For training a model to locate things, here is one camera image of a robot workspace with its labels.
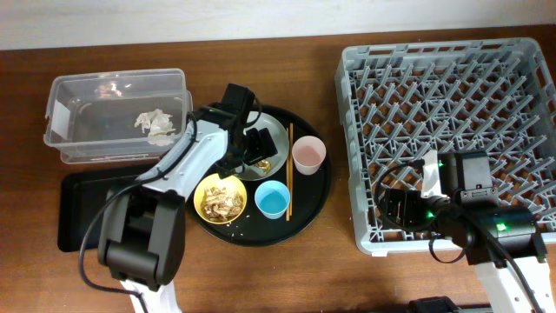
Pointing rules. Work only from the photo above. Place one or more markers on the gold foil wrapper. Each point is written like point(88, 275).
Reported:
point(264, 165)

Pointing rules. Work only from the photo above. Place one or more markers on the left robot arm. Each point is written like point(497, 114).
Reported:
point(142, 237)

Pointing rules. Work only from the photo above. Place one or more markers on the grey dishwasher rack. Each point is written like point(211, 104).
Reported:
point(399, 101)

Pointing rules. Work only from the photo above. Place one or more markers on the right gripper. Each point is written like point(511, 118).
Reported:
point(410, 199)

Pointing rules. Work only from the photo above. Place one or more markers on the pink cup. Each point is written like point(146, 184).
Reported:
point(308, 153)

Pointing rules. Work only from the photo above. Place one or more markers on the black round tray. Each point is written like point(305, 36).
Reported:
point(253, 229)

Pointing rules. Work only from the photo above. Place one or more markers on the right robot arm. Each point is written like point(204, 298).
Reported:
point(502, 243)

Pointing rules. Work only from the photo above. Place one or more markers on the food scraps and rice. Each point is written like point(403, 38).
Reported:
point(221, 205)

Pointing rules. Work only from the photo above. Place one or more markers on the black rectangular tray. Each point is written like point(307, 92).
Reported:
point(82, 196)

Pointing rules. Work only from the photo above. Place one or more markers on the grey plate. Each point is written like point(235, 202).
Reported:
point(280, 139)

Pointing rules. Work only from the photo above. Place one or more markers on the yellow bowl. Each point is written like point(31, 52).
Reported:
point(231, 183)

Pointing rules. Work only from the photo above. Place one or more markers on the blue cup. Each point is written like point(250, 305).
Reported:
point(272, 198)

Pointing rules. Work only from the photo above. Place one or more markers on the clear plastic bin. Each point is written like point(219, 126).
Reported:
point(91, 117)

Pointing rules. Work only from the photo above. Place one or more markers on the wooden chopstick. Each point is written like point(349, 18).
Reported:
point(288, 176)
point(291, 126)

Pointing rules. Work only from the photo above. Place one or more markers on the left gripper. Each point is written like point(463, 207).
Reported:
point(263, 149)

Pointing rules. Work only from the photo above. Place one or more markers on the white tissue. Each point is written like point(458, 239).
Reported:
point(159, 126)

